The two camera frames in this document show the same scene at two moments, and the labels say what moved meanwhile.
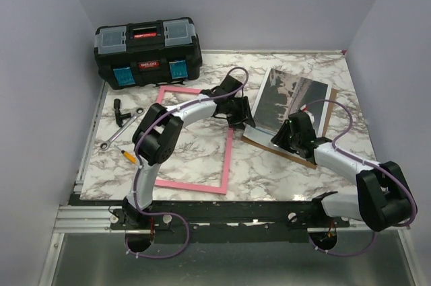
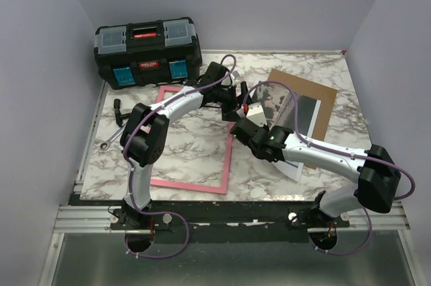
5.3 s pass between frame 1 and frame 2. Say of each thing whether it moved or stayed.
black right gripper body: moved
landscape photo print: moved
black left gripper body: stayed
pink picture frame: stayed
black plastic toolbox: stayed
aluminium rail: stayed
